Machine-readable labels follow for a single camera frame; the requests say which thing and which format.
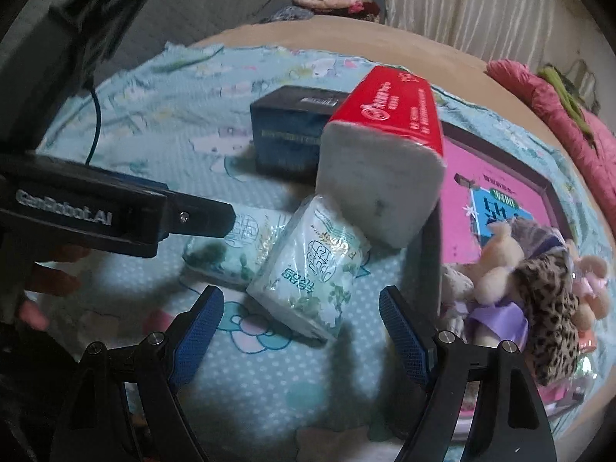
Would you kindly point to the plush bear purple bow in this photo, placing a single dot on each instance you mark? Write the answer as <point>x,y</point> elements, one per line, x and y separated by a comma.
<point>477,301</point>

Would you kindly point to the white curtain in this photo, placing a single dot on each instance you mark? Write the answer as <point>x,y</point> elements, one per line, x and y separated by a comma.
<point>533,32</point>

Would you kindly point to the dark blue box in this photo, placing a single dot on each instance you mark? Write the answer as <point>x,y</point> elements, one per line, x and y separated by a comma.
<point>287,125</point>

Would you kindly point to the leopard print scrunchie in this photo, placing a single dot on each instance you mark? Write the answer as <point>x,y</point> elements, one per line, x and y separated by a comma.
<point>545,286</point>

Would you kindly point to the red white tissue pack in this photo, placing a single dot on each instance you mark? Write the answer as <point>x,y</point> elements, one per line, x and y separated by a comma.
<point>382,156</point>

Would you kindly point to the pink blue book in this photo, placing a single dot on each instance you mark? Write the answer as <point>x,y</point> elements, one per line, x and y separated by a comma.
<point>505,276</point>

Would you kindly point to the green garment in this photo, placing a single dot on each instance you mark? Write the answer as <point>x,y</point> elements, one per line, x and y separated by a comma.
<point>567,100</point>

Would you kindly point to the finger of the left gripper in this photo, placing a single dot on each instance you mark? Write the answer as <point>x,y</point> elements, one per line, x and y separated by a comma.
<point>190,215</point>

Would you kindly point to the plush bear pink bow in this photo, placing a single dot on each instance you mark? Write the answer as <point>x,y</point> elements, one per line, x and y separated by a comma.
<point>590,285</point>

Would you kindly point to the dark shallow tray box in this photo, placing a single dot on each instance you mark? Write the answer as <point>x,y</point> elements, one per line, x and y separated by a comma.
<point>529,192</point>

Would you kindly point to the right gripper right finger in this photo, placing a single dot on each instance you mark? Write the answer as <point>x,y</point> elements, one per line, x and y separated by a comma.
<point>411,333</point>

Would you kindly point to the green tissue pack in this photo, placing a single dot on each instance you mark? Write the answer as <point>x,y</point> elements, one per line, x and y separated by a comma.
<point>307,279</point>
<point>236,258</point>

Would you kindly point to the white floral scrunchie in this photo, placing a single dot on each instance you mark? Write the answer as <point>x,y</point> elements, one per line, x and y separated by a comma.
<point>535,239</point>

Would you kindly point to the pink quilt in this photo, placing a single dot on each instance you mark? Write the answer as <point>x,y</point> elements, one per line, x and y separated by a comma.
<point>597,165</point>

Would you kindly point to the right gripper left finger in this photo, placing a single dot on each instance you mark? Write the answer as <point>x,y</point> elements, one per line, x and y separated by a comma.
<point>189,336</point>

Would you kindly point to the hello kitty blue cloth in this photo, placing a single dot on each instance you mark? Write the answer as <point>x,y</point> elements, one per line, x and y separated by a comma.
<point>262,393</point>

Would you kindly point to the grey quilted sofa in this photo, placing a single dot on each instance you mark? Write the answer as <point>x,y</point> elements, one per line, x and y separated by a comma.
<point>181,22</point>

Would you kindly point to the person's left hand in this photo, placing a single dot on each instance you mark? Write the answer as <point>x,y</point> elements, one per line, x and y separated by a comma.
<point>46,280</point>

